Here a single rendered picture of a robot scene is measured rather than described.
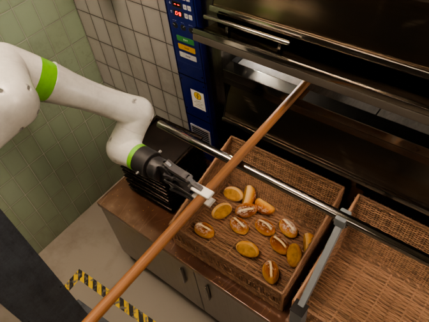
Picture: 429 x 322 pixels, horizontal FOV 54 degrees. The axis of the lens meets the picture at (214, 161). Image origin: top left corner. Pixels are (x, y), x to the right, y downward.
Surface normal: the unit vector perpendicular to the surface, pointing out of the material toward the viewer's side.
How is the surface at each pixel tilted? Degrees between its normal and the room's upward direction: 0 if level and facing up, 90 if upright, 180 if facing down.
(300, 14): 70
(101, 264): 0
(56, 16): 90
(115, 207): 0
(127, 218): 0
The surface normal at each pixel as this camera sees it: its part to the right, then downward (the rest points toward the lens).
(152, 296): -0.10, -0.66
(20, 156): 0.79, 0.41
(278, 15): -0.60, 0.37
